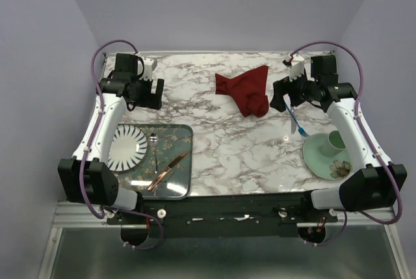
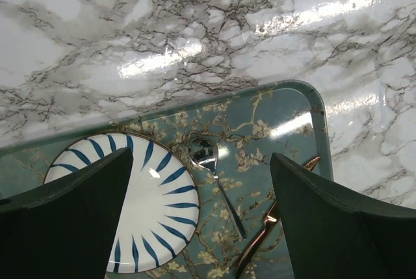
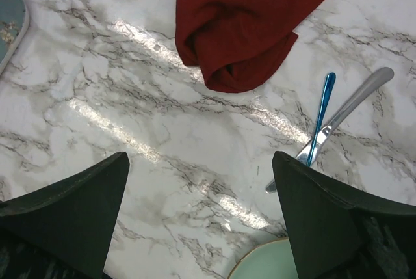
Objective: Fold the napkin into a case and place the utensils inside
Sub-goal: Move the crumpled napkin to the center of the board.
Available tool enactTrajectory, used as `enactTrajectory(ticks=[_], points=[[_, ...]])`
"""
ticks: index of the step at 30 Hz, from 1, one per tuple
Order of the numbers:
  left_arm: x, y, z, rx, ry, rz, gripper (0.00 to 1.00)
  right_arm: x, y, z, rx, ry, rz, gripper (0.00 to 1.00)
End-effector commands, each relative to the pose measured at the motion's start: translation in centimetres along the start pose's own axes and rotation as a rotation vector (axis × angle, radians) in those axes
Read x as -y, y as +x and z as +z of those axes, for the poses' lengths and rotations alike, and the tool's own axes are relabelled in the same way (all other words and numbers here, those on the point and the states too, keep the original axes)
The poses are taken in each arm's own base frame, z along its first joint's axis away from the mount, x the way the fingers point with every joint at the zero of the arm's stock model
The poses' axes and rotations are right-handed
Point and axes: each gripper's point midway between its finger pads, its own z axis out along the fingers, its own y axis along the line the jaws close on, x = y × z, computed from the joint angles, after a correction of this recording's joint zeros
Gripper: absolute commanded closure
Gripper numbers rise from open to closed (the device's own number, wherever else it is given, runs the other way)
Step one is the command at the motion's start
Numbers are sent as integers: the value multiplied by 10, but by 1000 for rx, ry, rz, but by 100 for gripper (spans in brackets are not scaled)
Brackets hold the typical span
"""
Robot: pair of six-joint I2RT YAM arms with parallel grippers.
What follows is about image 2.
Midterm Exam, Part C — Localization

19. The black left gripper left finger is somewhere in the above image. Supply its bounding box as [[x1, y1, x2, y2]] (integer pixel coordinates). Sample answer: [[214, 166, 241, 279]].
[[1, 148, 133, 278]]

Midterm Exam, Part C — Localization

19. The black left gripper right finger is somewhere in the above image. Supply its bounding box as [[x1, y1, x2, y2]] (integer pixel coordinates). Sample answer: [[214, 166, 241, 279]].
[[270, 153, 415, 278]]

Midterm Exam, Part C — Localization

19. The rose gold knife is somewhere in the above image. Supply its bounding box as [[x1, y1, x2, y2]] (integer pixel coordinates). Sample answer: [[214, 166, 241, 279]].
[[235, 153, 320, 278]]

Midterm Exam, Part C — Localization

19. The blue striped white plate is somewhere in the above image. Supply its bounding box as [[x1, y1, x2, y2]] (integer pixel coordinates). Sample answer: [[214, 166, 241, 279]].
[[44, 132, 200, 274]]

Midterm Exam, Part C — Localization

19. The teal floral serving tray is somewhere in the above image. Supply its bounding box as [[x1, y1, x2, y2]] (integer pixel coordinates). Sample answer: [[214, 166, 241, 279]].
[[1, 81, 333, 278]]

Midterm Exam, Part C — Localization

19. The silver spoon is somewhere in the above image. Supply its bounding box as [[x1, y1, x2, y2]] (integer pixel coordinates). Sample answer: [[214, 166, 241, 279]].
[[188, 137, 247, 240]]

